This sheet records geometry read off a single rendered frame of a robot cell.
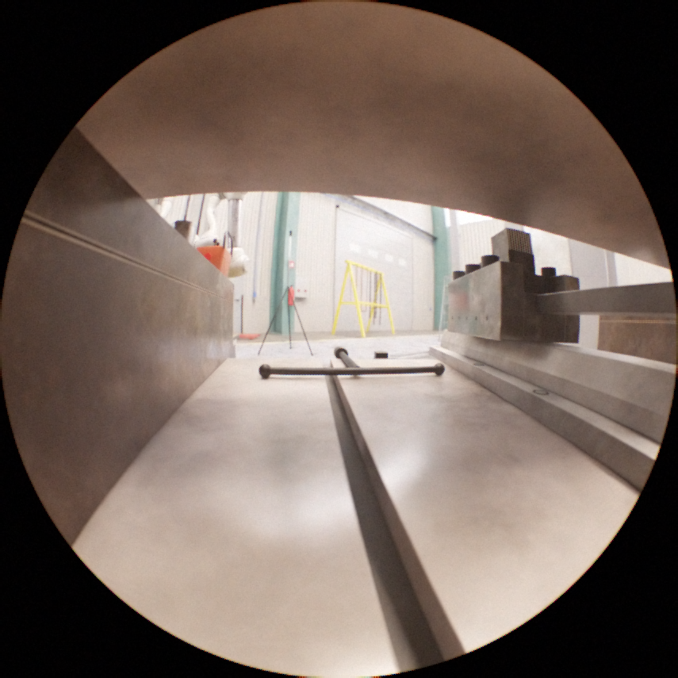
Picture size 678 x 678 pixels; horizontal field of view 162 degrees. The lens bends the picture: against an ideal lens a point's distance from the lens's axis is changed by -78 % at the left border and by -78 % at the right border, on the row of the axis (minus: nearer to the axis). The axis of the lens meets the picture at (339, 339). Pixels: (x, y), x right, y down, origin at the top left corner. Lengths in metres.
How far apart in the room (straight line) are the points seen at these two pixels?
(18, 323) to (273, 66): 0.39
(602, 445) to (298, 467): 0.46
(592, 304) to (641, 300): 0.14
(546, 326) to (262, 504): 0.77
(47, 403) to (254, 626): 0.23
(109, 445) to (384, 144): 0.64
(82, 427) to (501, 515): 0.44
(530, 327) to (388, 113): 0.61
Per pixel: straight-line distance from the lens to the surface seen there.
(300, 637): 0.20
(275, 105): 0.45
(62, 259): 0.28
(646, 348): 1.58
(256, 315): 7.72
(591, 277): 3.05
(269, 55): 0.39
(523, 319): 0.72
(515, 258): 0.88
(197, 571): 0.24
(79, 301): 0.30
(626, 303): 0.56
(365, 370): 0.77
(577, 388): 0.57
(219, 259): 1.08
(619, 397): 0.50
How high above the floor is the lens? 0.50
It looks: 5 degrees down
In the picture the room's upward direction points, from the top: 1 degrees clockwise
